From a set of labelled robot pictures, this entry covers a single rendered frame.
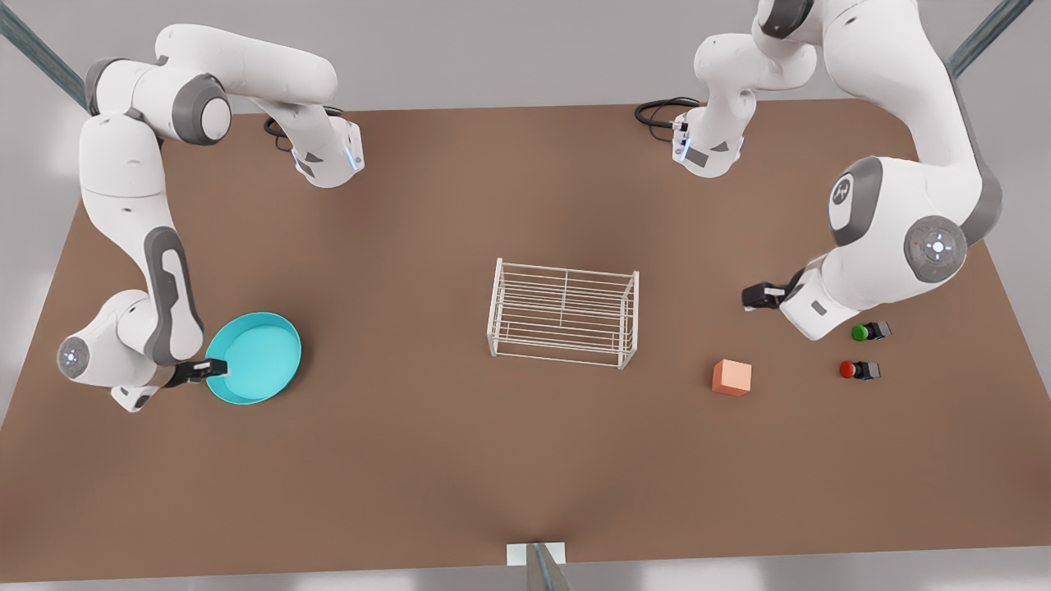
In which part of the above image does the black cable loop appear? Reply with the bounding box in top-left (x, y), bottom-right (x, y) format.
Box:
top-left (264, 106), bottom-right (345, 153)
top-left (635, 97), bottom-right (704, 142)

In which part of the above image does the silver frame post with foot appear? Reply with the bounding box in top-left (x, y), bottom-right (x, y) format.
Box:
top-left (506, 542), bottom-right (572, 591)

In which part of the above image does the orange cube block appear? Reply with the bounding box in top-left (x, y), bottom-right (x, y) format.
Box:
top-left (712, 359), bottom-right (753, 397)

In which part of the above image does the turquoise plate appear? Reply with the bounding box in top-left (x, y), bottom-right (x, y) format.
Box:
top-left (204, 311), bottom-right (302, 405)

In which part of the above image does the white wire shelf rack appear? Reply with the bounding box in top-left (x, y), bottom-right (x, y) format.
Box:
top-left (487, 258), bottom-right (640, 369)

